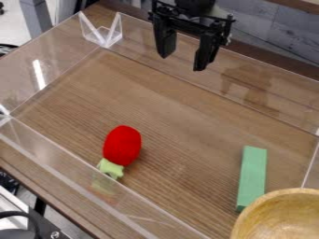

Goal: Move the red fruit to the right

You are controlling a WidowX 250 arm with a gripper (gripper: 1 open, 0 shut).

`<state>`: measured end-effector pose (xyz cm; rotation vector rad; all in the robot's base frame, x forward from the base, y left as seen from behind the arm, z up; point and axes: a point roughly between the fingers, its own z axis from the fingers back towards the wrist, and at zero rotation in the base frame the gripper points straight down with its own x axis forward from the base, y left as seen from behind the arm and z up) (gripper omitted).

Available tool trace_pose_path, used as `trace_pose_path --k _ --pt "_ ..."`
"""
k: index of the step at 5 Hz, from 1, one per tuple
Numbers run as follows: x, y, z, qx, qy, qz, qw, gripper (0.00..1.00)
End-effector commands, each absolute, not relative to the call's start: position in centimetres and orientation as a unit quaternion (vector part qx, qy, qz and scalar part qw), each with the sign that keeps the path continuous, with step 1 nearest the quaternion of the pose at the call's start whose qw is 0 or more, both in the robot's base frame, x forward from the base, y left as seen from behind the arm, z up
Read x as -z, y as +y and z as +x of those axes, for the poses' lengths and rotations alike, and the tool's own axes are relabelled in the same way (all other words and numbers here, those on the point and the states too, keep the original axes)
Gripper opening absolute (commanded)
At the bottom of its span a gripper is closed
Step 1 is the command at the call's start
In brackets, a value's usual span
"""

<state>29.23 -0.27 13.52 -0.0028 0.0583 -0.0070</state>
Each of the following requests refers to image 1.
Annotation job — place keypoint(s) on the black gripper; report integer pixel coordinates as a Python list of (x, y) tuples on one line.
[(192, 17)]

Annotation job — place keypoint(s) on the red plush strawberry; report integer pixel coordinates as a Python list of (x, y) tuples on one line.
[(121, 147)]

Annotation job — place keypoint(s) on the green rectangular block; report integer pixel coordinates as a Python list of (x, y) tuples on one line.
[(252, 176)]

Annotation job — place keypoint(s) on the wooden bowl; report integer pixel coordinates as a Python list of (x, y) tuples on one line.
[(284, 214)]

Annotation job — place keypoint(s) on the clear acrylic enclosure wall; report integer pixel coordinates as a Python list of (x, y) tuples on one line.
[(89, 76)]

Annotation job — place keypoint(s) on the black metal bracket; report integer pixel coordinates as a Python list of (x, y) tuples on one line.
[(49, 231)]

